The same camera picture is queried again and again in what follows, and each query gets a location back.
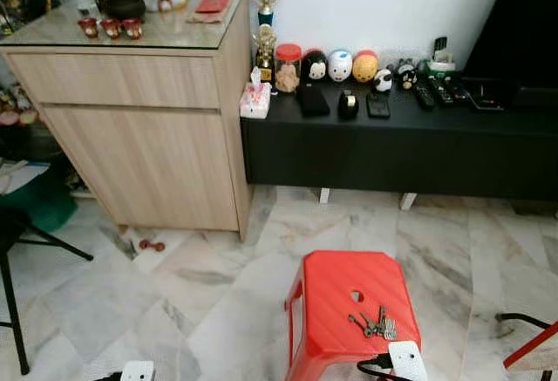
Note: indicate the red envelope packet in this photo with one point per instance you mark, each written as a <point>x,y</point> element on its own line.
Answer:
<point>212,3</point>

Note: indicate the bunch of metal keys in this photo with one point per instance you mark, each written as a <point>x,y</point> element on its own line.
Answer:
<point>377,324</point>

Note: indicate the red-edged marble table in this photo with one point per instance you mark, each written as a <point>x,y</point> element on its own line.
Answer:
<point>539,357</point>

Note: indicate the white round plush toy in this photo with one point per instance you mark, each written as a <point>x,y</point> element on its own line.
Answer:
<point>340,66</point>

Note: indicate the green and white holder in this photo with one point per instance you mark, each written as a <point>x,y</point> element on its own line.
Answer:
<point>439,63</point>

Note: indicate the small gold trophy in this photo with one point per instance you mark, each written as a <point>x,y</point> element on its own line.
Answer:
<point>265,52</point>

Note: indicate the black phone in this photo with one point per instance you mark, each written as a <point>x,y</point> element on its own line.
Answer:
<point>378,105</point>

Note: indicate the small panda figure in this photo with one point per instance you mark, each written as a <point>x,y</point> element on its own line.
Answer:
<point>384,80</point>

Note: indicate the black remote control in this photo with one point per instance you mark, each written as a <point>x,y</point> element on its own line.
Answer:
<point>424,95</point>
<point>442,91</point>
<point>458,88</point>

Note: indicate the black round plush toy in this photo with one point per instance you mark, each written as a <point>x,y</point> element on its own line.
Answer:
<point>314,67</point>

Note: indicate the green bag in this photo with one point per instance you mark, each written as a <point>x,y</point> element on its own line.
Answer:
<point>39,202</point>

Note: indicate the black low console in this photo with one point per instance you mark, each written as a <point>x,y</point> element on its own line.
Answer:
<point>392,150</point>

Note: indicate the black pouch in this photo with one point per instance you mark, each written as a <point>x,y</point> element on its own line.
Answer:
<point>313,100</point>

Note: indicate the light wooden cabinet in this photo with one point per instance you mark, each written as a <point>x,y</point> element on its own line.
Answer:
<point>148,163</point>

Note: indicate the black flat tray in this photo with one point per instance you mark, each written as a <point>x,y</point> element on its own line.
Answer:
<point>488,95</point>

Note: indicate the small red cup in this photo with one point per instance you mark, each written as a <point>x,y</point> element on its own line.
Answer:
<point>111,29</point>
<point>87,28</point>
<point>132,29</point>

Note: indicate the pink tissue box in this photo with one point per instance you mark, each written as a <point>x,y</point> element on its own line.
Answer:
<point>255,102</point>

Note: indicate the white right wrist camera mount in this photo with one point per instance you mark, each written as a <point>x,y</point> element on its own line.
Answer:
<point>408,362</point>

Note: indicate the small red dumbbell toy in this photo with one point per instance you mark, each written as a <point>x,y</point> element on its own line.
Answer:
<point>152,245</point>

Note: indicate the black and white figure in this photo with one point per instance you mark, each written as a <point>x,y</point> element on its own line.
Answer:
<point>405,75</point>

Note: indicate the black tape dispenser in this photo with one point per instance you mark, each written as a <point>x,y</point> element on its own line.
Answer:
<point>348,106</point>

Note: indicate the red-lidded clear jar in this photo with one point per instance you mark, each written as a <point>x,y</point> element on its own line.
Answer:
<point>288,74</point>

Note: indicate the black television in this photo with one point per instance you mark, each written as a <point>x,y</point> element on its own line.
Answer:
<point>523,23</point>

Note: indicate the orange round plush toy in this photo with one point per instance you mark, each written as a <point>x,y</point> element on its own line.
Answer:
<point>365,67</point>

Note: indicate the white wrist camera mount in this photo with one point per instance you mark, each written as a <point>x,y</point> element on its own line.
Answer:
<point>408,362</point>
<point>138,372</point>

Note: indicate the red plastic stool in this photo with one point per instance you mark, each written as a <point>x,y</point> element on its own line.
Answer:
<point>340,276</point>

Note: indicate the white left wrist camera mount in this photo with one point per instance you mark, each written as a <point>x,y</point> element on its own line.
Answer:
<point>138,372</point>

